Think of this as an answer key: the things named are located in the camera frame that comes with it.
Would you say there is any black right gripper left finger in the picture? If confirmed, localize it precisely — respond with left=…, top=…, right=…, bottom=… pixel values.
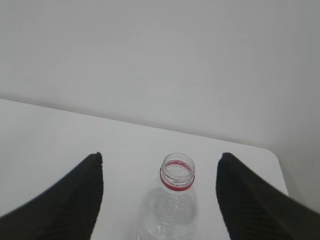
left=0, top=152, right=104, bottom=240

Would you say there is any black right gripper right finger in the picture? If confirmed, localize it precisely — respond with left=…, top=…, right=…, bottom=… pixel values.
left=215, top=152, right=320, bottom=240

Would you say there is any clear plastic water bottle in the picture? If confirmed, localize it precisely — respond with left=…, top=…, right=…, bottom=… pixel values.
left=136, top=152, right=198, bottom=240

